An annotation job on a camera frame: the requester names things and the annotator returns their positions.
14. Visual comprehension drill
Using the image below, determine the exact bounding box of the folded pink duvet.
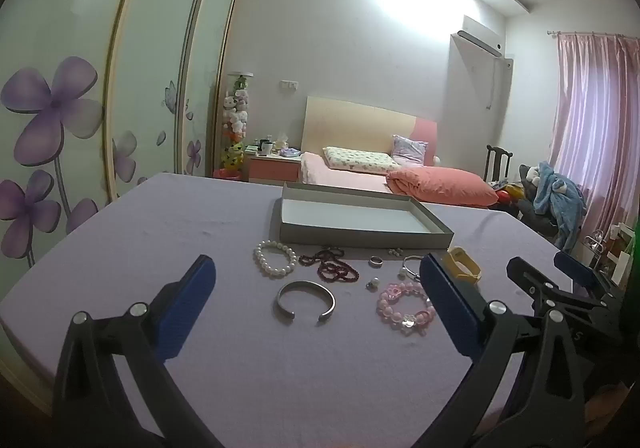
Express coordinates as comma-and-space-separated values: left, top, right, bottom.
386, 167, 500, 209

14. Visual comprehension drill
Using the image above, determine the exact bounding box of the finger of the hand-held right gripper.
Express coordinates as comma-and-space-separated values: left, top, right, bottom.
567, 252, 626, 301
506, 256, 606, 317

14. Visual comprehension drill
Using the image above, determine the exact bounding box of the purple pillow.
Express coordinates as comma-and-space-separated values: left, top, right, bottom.
391, 135, 429, 163

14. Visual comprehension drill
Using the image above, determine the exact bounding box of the thin silver bangle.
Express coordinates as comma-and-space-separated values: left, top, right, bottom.
398, 255, 426, 281

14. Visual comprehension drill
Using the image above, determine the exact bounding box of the white pearl bracelet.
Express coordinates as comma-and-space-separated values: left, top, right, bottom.
253, 240, 298, 277

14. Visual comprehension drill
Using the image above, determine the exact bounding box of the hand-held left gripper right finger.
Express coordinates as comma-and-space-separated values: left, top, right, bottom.
410, 252, 586, 448

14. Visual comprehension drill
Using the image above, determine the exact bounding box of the flower print sliding wardrobe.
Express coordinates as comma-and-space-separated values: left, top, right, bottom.
0, 0, 243, 289

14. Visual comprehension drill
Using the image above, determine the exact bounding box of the clear tube of plush toys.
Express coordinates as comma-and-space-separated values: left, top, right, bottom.
221, 72, 253, 173

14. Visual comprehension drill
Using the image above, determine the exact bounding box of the dark red bead necklace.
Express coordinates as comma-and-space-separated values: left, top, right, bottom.
298, 248, 361, 283

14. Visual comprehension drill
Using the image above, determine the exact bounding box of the grey chair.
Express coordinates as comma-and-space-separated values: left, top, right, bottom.
517, 165, 561, 239

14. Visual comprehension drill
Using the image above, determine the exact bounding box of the white printed pillow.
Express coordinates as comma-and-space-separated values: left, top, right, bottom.
322, 147, 396, 173

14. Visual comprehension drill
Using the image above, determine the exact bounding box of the white air conditioner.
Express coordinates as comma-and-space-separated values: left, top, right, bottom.
451, 30, 502, 58

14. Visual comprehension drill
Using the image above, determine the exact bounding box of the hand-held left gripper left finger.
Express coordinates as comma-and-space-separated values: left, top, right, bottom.
52, 254, 226, 448

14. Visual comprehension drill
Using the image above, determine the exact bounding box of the bed with cream headboard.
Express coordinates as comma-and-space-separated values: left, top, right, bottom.
299, 96, 501, 211

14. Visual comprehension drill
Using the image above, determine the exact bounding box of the pink and cream nightstand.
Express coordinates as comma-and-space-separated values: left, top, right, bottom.
248, 148, 303, 186

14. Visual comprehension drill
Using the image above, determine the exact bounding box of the grey cardboard tray box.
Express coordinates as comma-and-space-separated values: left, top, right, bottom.
279, 181, 455, 249

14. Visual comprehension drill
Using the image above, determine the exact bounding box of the pink bead flower bracelet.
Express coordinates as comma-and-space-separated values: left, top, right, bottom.
376, 281, 437, 331

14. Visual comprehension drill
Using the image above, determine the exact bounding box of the yellow band bracelet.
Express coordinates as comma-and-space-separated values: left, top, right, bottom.
446, 246, 483, 285

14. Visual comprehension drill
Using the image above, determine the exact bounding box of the pink curtain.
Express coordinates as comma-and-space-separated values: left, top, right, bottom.
547, 32, 640, 249

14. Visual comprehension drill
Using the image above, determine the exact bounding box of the dark wooden chair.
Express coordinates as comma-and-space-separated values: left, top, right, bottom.
484, 145, 513, 183

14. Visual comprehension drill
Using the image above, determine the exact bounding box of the purple tablecloth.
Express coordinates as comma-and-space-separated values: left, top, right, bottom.
0, 172, 576, 448

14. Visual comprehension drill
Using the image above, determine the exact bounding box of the blue plush garment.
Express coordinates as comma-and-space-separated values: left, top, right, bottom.
532, 162, 587, 249

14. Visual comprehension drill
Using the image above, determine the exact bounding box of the silver cuff bangle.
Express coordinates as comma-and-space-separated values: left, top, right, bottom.
275, 280, 337, 325

